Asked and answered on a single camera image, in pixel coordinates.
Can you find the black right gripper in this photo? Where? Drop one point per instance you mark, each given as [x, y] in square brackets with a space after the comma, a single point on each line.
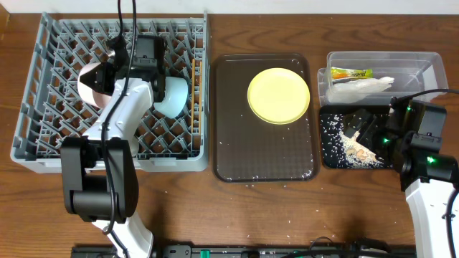
[361, 116]

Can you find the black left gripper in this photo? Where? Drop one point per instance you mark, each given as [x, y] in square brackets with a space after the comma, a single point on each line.
[107, 77]

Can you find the white bowl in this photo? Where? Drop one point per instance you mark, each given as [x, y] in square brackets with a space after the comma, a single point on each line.
[97, 99]

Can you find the white tissue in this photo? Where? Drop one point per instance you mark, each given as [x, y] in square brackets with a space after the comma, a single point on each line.
[356, 90]

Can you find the green snack wrapper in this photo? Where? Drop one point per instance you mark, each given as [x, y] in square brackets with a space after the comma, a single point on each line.
[346, 73]

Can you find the light blue bowl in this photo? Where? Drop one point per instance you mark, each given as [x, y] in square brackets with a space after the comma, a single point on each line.
[176, 94]

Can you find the yellow plate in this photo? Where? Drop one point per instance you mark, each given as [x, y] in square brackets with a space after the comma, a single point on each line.
[278, 96]

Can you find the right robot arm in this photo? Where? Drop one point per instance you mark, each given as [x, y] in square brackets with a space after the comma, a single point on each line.
[409, 138]

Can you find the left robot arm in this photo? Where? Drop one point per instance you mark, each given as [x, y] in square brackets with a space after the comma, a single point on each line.
[98, 173]

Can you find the black waste tray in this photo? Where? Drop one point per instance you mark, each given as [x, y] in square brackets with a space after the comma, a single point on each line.
[348, 109]

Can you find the rice and nutshell pile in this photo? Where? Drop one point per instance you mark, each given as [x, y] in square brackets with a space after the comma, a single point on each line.
[342, 152]

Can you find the clear plastic bin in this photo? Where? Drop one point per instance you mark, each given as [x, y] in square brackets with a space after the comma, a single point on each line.
[412, 72]

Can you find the grey dish rack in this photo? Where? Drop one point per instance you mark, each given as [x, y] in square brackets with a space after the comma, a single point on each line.
[52, 109]

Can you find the dark brown serving tray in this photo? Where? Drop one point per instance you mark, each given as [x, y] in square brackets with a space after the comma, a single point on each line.
[247, 149]

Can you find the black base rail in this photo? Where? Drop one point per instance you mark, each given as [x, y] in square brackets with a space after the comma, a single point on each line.
[318, 246]

